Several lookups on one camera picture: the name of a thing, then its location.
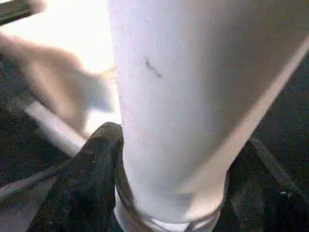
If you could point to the white plastic table top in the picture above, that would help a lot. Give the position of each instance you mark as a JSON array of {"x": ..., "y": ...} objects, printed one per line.
[{"x": 84, "y": 36}]

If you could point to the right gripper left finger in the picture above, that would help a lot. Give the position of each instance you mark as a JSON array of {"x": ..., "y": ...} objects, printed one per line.
[{"x": 91, "y": 183}]

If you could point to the white plastic table leg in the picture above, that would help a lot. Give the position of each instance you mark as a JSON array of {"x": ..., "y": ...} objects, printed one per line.
[{"x": 181, "y": 96}]

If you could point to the black table mat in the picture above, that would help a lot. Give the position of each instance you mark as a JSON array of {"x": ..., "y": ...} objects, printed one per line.
[{"x": 24, "y": 145}]

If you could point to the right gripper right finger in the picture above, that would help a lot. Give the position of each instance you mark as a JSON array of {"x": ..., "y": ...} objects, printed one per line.
[{"x": 265, "y": 205}]

